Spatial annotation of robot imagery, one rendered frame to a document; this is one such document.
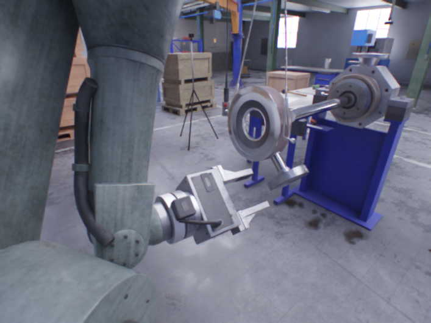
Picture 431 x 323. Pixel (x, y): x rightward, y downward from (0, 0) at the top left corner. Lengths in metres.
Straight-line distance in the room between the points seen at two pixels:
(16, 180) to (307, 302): 1.64
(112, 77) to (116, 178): 0.25
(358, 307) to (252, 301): 0.66
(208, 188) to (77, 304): 0.54
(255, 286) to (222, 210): 1.06
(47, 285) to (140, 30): 0.51
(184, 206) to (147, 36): 0.45
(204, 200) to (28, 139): 0.50
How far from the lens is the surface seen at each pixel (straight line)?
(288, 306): 1.76
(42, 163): 0.68
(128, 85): 0.63
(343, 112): 2.15
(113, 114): 0.63
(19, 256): 0.50
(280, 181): 1.06
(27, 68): 0.66
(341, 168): 2.59
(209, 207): 0.79
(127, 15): 0.60
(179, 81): 5.75
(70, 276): 0.44
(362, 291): 2.00
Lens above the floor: 1.45
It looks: 26 degrees down
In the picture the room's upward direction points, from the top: straight up
